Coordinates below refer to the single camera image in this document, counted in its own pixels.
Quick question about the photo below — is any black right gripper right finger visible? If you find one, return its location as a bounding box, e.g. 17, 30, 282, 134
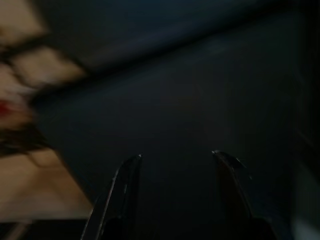
211, 149, 272, 240

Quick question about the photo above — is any open cardboard box with clutter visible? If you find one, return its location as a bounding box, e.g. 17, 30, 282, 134
0, 0, 87, 101

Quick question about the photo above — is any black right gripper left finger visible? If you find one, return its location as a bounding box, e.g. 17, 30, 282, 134
81, 153, 144, 240

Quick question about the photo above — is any large closed cardboard box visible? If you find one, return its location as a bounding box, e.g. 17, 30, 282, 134
0, 149, 94, 223

